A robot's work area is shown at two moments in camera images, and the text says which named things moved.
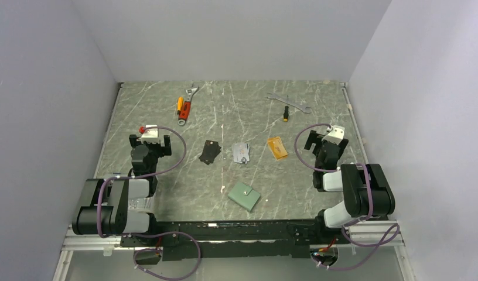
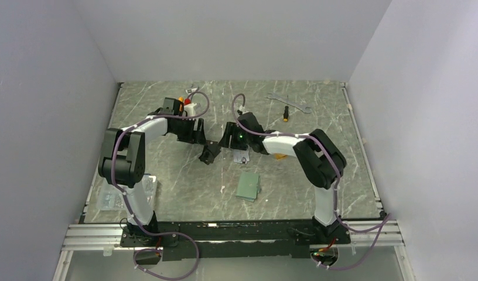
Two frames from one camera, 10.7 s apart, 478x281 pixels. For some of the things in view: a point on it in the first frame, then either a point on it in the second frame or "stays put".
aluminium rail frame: [384, 233] stays put
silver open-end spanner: [276, 96] stays put
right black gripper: [313, 138] -> [231, 129]
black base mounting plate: [233, 238] stays put
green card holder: [244, 195] -> [249, 186]
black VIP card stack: [210, 151] stays put
